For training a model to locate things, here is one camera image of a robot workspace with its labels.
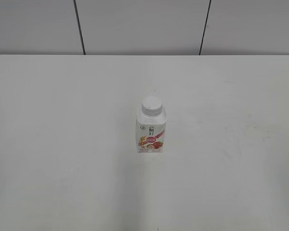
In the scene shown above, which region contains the white screw cap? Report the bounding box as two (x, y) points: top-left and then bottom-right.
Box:
(142, 96), (163, 116)

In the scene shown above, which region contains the white strawberry drink carton bottle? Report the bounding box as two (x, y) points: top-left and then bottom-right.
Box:
(135, 105), (167, 153)

